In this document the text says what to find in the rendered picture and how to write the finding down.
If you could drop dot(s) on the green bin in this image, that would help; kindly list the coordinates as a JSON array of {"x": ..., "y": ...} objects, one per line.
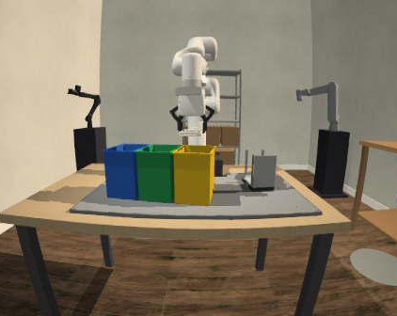
[{"x": 155, "y": 173}]

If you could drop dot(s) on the yellow open-top bin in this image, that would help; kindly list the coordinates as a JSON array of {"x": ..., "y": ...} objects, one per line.
[{"x": 194, "y": 174}]

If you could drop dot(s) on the blue bin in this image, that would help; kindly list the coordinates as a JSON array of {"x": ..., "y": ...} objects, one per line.
[{"x": 120, "y": 169}]

